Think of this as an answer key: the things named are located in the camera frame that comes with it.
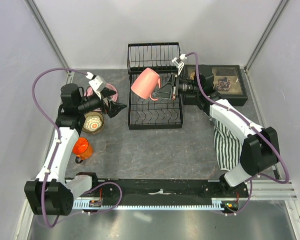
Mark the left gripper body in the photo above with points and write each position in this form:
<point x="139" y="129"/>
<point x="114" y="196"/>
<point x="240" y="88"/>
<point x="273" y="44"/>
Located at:
<point x="94" y="103"/>

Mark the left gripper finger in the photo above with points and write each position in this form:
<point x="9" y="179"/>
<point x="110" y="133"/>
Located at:
<point x="108" y="94"/>
<point x="114" y="109"/>

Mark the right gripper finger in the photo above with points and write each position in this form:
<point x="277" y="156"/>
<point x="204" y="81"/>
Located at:
<point x="171" y="80"/>
<point x="164" y="92"/>

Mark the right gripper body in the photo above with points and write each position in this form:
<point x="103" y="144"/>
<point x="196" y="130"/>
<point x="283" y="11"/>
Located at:
<point x="188" y="86"/>

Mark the pink patterned bowl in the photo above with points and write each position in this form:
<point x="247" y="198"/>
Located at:
<point x="93" y="113"/>

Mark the pink mug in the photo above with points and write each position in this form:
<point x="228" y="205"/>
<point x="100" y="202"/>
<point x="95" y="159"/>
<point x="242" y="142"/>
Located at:
<point x="145" y="84"/>

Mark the orange mug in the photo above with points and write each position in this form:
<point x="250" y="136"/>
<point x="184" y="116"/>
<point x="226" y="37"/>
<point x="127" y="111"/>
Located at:
<point x="82" y="150"/>

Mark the small green patterned bowl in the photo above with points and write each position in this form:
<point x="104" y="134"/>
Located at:
<point x="93" y="123"/>

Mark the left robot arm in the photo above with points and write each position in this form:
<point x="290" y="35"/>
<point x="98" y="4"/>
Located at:
<point x="49" y="193"/>

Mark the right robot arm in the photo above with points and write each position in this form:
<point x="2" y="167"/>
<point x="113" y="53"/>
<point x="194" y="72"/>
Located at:
<point x="243" y="148"/>

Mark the dark floral fabric piece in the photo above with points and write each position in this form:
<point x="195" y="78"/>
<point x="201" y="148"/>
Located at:
<point x="223" y="84"/>

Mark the black compartment display box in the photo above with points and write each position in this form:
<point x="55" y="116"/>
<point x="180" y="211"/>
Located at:
<point x="232" y="82"/>

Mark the striped green white towel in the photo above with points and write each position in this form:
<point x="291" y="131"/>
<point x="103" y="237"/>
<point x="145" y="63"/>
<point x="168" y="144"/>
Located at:
<point x="227" y="146"/>

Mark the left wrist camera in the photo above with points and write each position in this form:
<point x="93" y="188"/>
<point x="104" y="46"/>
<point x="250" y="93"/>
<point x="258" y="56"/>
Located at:
<point x="97" y="83"/>

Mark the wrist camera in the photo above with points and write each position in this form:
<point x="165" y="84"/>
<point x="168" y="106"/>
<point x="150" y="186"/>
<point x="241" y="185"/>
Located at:
<point x="178" y="62"/>
<point x="97" y="83"/>

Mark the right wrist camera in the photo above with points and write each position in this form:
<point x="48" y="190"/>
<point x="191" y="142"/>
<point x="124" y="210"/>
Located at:
<point x="178" y="62"/>

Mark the black wire dish rack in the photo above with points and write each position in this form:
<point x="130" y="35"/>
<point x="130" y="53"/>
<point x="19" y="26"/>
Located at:
<point x="147" y="114"/>

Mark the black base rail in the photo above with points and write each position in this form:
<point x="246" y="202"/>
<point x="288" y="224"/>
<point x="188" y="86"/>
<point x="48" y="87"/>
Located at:
<point x="160" y="194"/>

